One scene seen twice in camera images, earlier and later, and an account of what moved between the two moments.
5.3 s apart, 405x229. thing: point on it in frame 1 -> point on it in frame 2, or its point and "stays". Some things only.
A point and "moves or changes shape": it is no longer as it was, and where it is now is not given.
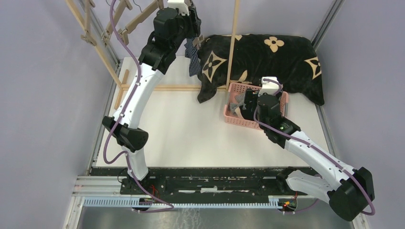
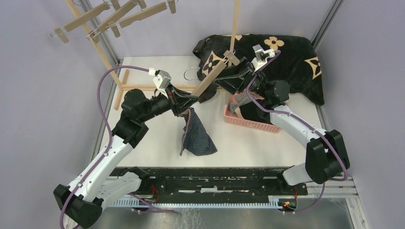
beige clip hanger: (197, 41) -> (229, 57)
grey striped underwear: (240, 98) stays
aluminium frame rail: (334, 9) stays
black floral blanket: (293, 59) stays
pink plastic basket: (230, 119) stays
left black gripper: (194, 23) -> (176, 96)
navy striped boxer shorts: (190, 52) -> (195, 141)
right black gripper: (250, 95) -> (232, 80)
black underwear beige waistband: (248, 113) stays
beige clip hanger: (121, 5) moves or changes shape
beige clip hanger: (87, 37) -> (60, 32)
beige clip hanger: (123, 33) moves or changes shape
